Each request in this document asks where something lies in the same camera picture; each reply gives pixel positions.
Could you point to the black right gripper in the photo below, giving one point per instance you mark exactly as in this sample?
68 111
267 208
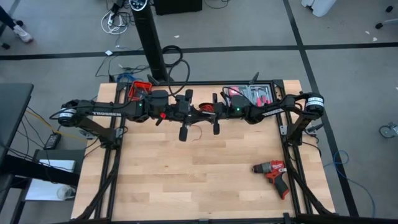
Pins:
223 111

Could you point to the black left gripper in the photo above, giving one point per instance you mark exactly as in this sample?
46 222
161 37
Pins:
183 110

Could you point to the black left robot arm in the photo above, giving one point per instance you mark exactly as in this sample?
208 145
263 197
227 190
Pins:
109 112

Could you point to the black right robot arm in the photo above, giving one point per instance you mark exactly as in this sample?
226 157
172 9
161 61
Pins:
280 110

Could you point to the red tape measure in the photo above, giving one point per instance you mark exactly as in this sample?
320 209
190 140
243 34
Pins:
234 91

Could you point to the grey metal corner plate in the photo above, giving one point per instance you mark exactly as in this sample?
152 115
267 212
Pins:
283 130

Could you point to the red plastic bin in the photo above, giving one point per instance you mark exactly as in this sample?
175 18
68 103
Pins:
133 91

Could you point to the black tower fan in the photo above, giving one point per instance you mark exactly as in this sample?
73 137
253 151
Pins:
149 37

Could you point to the black box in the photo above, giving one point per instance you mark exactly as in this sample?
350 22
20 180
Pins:
177 6

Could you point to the white plastic container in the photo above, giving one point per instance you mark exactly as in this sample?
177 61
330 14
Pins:
320 6

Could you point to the black cart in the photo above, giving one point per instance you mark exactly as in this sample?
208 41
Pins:
62 154

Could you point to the black power adapter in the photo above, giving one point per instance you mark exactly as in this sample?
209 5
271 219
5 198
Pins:
52 141

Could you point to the white sheet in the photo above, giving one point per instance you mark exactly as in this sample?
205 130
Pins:
56 165

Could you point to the clear plastic cup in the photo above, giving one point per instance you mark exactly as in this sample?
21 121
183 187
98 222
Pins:
66 193

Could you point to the grey caster wheel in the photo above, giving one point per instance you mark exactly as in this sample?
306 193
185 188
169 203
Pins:
387 130

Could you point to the black desk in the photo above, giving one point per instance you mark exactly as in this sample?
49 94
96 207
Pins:
12 105

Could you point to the person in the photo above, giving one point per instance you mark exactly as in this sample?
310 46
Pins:
21 32

